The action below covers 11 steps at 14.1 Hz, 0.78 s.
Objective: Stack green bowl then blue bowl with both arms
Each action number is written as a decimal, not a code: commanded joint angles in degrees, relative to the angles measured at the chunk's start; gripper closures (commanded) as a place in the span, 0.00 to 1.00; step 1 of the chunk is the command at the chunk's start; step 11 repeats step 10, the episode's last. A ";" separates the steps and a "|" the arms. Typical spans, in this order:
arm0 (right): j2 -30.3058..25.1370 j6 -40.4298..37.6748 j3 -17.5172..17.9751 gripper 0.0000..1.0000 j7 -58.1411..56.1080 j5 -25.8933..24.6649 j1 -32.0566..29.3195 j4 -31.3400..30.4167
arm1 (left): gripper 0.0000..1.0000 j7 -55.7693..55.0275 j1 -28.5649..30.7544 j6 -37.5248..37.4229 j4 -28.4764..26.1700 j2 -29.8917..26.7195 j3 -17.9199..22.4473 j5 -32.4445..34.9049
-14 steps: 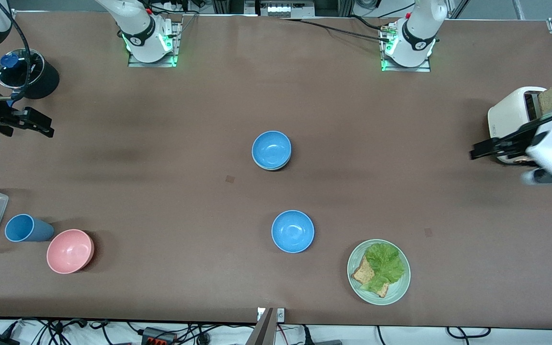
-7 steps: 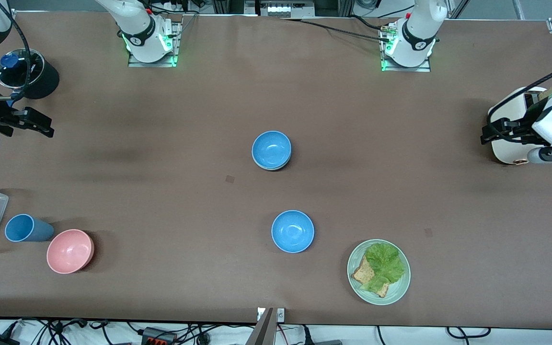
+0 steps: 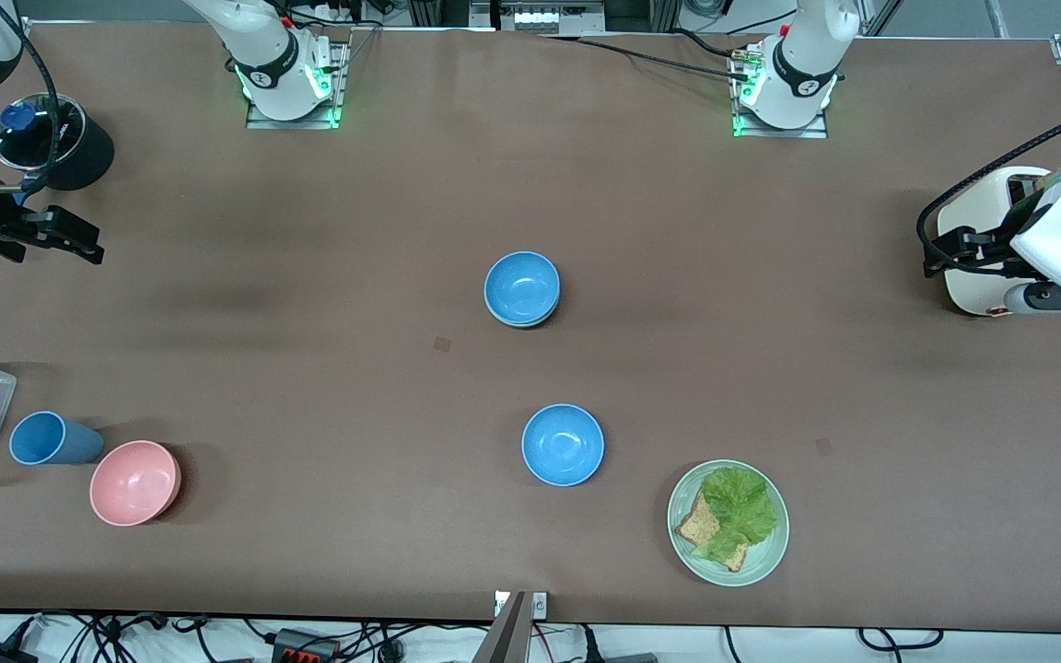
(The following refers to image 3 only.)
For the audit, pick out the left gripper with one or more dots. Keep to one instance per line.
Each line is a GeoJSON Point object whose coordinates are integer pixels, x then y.
{"type": "Point", "coordinates": [989, 249]}

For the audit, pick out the blue bowl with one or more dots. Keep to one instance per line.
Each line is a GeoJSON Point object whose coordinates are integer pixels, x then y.
{"type": "Point", "coordinates": [563, 447]}
{"type": "Point", "coordinates": [521, 285]}

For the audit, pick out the pale green bowl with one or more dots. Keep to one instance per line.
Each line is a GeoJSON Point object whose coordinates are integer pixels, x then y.
{"type": "Point", "coordinates": [523, 325]}

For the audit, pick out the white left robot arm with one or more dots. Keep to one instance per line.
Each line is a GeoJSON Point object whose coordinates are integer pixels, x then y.
{"type": "Point", "coordinates": [802, 64]}

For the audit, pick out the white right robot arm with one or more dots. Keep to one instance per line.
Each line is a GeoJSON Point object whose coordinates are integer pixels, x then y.
{"type": "Point", "coordinates": [263, 55]}

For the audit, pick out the pink bowl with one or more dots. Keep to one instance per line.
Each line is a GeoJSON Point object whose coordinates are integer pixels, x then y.
{"type": "Point", "coordinates": [134, 483]}

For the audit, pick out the white toaster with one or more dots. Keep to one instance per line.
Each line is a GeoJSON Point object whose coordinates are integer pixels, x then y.
{"type": "Point", "coordinates": [968, 295]}

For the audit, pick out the glass lid blue knob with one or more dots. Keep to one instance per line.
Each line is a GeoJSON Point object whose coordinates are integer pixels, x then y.
{"type": "Point", "coordinates": [33, 133]}

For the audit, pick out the blue cup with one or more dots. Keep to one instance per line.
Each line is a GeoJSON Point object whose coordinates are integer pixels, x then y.
{"type": "Point", "coordinates": [52, 440]}

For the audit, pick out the green lettuce leaf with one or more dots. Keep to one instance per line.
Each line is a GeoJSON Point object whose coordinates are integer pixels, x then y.
{"type": "Point", "coordinates": [742, 502]}

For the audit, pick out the pale green plate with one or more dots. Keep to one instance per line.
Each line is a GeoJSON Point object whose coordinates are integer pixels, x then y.
{"type": "Point", "coordinates": [761, 562]}

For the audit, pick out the brown toast slice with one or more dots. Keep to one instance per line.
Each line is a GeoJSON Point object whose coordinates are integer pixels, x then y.
{"type": "Point", "coordinates": [698, 527]}

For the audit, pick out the black red power adapter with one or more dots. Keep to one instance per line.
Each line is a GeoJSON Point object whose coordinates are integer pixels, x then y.
{"type": "Point", "coordinates": [305, 647]}

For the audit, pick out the grey electronics box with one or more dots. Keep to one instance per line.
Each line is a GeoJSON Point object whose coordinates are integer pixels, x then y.
{"type": "Point", "coordinates": [540, 17]}

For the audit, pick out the grey metal pole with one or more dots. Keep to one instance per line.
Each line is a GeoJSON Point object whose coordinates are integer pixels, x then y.
{"type": "Point", "coordinates": [507, 640]}

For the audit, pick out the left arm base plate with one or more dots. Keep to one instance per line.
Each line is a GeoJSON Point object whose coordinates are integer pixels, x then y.
{"type": "Point", "coordinates": [807, 132]}

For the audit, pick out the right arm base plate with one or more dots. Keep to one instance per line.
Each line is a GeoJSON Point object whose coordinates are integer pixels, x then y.
{"type": "Point", "coordinates": [309, 122]}

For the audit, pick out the white metal bracket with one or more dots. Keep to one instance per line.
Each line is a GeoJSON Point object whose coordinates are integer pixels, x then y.
{"type": "Point", "coordinates": [540, 605]}

